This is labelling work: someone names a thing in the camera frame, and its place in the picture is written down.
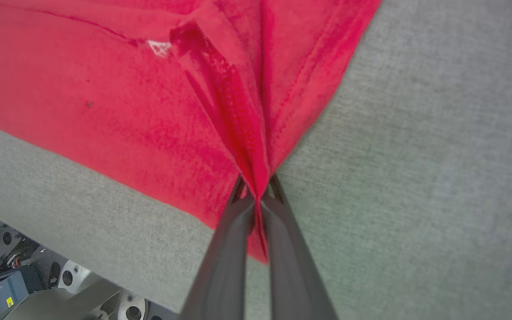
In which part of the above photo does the blue box yellow sticker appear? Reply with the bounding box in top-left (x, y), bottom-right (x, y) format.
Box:
top-left (0, 270), bottom-right (31, 314)

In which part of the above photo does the red and white shirt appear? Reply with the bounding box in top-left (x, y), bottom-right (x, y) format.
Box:
top-left (0, 0), bottom-right (382, 264)

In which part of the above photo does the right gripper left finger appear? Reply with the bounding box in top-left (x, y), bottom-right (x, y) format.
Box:
top-left (178, 176), bottom-right (256, 320)

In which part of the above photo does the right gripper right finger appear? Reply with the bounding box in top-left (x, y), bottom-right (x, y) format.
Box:
top-left (260, 174), bottom-right (339, 320)

